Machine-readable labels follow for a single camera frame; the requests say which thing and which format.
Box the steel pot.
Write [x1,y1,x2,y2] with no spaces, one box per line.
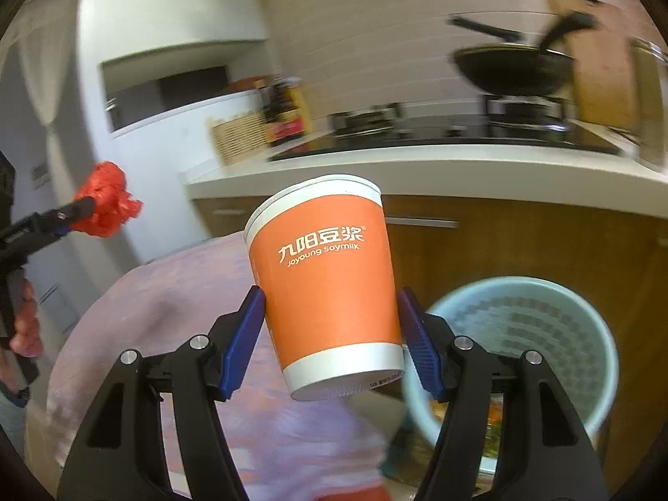
[634,36,668,170]

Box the person's left hand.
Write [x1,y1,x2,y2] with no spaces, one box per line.
[10,278,45,358]

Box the white kitchen countertop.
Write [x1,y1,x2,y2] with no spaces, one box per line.
[185,133,668,202]

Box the dark sauce bottle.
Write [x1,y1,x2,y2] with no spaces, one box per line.
[261,77,312,148]

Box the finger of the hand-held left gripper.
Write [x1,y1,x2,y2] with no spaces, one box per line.
[49,195,97,235]

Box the black gas stove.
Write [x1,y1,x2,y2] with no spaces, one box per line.
[268,95,640,162]

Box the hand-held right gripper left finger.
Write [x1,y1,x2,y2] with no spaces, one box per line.
[58,284,267,501]

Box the beige plastic basket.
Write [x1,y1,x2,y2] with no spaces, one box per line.
[209,109,272,168]

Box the black wok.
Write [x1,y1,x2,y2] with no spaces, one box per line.
[448,15,575,96]

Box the pink patterned tablecloth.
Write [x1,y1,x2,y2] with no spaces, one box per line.
[47,235,397,501]

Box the light blue trash bin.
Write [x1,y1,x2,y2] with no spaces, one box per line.
[402,276,620,476]

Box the red plastic bag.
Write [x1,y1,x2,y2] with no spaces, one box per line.
[70,162,144,238]

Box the wooden cutting board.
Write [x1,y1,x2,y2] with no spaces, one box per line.
[545,0,640,131]

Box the orange paper cup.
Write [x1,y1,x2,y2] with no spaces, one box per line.
[243,174,407,402]

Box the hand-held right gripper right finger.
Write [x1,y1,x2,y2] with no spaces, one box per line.
[399,286,610,501]

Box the wooden kitchen cabinet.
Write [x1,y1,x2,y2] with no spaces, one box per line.
[190,193,668,476]

